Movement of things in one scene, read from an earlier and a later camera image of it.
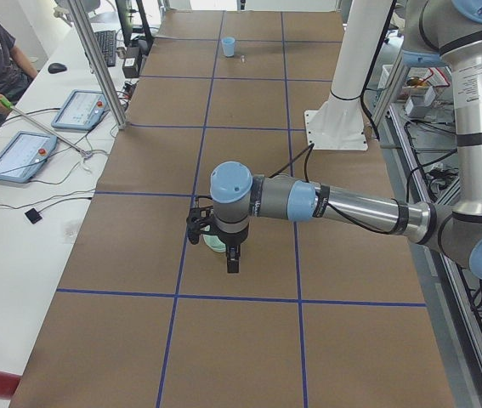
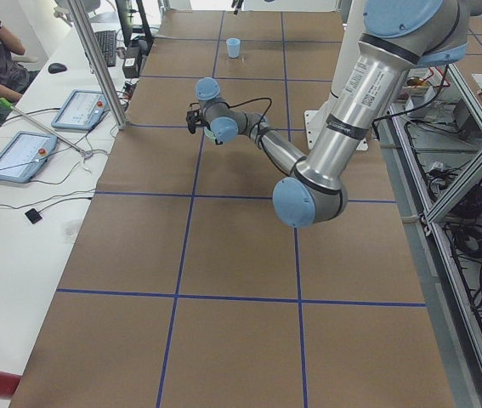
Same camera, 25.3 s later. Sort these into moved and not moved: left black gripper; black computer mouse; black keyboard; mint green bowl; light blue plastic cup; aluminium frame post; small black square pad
Moved: left black gripper; mint green bowl; light blue plastic cup
Not moved: black computer mouse; black keyboard; aluminium frame post; small black square pad
